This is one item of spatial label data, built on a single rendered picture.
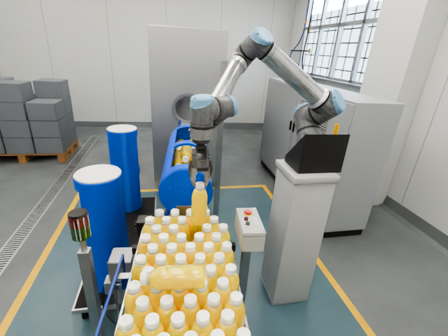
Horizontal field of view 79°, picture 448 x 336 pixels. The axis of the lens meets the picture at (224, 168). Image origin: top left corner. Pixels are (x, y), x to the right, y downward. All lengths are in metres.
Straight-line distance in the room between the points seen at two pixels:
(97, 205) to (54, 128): 3.17
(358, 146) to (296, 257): 1.27
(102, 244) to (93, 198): 0.34
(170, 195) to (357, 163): 1.98
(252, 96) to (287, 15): 1.88
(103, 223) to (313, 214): 1.37
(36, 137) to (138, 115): 2.42
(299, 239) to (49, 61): 6.04
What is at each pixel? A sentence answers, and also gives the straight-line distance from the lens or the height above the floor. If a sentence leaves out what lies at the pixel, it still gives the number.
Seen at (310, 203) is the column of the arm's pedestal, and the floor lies 0.91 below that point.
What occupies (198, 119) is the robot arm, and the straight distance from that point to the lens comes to 1.05.
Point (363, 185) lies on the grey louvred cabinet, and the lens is 3.10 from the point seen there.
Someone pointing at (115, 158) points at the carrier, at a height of 0.77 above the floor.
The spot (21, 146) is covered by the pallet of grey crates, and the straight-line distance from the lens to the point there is 5.16.
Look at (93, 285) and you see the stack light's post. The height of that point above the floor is 0.95.
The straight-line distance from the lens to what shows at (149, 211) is 3.10.
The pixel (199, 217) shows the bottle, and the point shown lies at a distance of 1.21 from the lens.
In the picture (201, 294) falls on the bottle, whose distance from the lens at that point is 0.98.
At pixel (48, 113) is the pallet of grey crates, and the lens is 4.86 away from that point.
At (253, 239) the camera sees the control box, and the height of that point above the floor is 1.07.
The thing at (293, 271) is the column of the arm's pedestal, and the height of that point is 0.33.
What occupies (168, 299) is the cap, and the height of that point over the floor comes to 1.10.
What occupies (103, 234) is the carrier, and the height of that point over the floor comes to 0.67.
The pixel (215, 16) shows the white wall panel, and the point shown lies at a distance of 6.62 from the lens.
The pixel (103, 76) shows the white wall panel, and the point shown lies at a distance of 6.65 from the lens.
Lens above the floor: 1.79
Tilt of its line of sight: 23 degrees down
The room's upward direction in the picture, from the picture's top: 4 degrees clockwise
